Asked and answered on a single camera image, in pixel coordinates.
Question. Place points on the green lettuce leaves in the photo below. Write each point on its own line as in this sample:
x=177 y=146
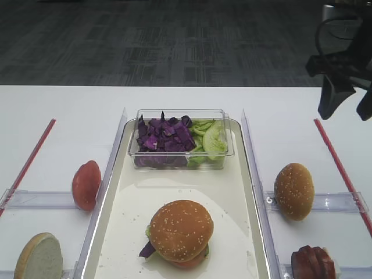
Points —
x=211 y=145

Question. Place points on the tomato slices upright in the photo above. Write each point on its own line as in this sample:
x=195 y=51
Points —
x=85 y=185

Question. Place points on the sliced meat patties stack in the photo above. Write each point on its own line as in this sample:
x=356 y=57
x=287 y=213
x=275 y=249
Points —
x=312 y=263

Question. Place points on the clear right guide rail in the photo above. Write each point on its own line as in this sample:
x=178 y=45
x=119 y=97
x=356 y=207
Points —
x=272 y=264

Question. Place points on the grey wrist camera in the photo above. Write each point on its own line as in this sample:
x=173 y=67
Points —
x=331 y=11

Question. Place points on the lettuce leaf on stack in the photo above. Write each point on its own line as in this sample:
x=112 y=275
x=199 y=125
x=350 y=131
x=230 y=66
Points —
x=148 y=231

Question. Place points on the purple cabbage pieces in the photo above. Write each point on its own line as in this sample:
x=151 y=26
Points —
x=161 y=135

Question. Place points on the sesame bun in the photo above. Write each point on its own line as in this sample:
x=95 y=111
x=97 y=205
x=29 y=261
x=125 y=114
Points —
x=181 y=230
x=294 y=191

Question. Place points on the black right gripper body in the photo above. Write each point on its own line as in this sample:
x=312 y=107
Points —
x=341 y=65

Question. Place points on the clear plastic container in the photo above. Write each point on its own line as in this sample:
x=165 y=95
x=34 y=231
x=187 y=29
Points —
x=174 y=160

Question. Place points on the bun bottom upright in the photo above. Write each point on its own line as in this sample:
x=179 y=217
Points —
x=40 y=258

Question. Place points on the clear left guide rail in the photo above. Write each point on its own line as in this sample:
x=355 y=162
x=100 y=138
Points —
x=80 y=270

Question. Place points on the red rail strip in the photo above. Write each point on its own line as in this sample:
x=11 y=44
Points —
x=26 y=166
x=343 y=168

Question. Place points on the clear bun pusher track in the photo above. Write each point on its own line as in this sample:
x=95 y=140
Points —
x=345 y=202

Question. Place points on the purple cabbage strip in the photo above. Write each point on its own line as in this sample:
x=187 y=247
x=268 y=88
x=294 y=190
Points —
x=147 y=251

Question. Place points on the left red rail strip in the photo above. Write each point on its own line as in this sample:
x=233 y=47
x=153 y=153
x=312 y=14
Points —
x=26 y=166

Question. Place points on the white metal tray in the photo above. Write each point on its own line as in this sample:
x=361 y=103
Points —
x=135 y=195

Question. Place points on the clear guide rail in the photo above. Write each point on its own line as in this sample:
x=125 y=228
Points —
x=80 y=270
x=272 y=264

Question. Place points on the clear tomato pusher track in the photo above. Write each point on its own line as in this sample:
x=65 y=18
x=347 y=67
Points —
x=24 y=199

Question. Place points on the right red rail strip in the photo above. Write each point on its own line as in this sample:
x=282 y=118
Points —
x=343 y=168

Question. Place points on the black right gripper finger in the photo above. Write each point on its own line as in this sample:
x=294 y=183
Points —
x=334 y=91
x=364 y=108

